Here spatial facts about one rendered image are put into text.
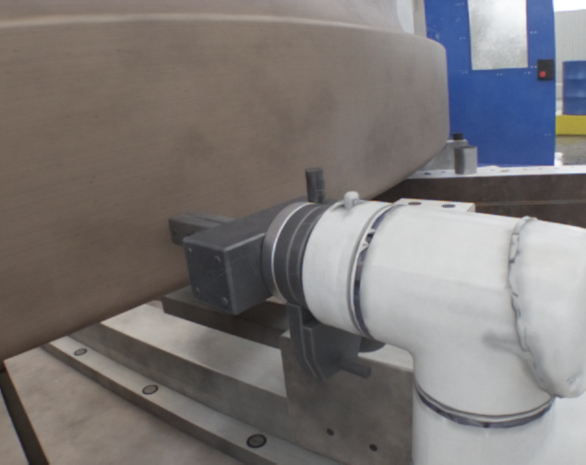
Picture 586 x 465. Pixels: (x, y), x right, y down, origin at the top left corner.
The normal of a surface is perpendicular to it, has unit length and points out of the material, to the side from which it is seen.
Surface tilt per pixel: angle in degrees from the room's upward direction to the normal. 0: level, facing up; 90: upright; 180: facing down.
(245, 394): 72
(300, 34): 90
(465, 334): 90
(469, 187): 90
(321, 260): 66
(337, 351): 90
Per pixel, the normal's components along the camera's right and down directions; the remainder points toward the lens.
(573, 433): -0.13, -0.54
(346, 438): -0.58, 0.30
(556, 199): -0.22, 0.31
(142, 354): -0.58, -0.01
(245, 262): 0.73, 0.13
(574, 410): -0.14, -0.82
